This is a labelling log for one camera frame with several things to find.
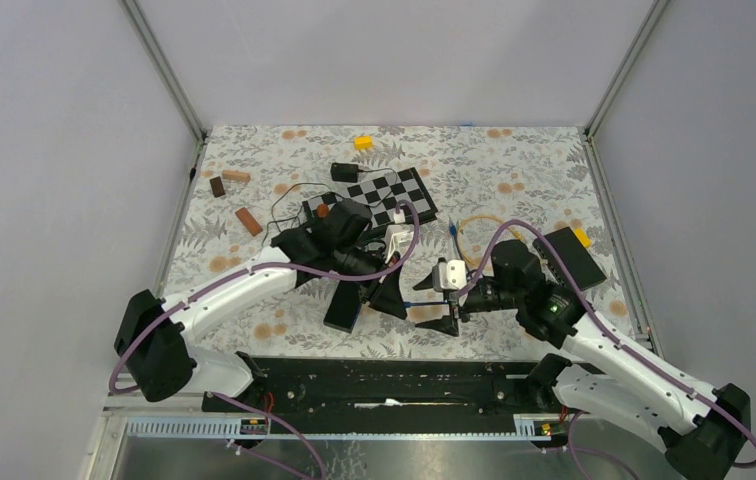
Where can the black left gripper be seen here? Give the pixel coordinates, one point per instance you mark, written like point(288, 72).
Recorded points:
point(387, 297)

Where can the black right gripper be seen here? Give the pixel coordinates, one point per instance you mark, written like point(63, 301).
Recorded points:
point(446, 324)

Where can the small black network switch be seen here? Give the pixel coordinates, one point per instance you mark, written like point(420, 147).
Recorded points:
point(344, 308)

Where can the black power adapter with cable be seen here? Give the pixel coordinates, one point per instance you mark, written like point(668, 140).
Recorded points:
point(340, 172)

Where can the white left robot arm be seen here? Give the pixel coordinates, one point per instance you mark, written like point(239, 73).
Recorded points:
point(157, 339)

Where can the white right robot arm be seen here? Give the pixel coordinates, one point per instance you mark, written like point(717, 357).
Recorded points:
point(700, 429)

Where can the black white checkerboard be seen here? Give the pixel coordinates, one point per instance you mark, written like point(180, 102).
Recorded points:
point(381, 194)

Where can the orange piece on checkerboard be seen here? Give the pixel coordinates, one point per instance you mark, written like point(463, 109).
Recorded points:
point(323, 210)

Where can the reddish brown wooden block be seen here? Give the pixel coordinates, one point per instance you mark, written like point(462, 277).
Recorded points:
point(249, 222)

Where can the yellow block at right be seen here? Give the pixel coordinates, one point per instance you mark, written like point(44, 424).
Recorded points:
point(583, 237)

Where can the floral patterned table mat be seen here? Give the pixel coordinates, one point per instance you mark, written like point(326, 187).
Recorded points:
point(478, 177)

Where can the light tan wooden block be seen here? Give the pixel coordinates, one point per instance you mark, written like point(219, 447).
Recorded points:
point(236, 176)

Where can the dark brown wooden block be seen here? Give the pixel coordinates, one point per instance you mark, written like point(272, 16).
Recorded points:
point(217, 187)

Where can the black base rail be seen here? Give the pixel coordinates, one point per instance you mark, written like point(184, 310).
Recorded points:
point(380, 396)

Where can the large black network switch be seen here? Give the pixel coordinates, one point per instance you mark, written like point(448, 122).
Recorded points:
point(575, 258)

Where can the yellow block near wall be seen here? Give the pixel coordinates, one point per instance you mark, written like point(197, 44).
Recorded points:
point(363, 142)

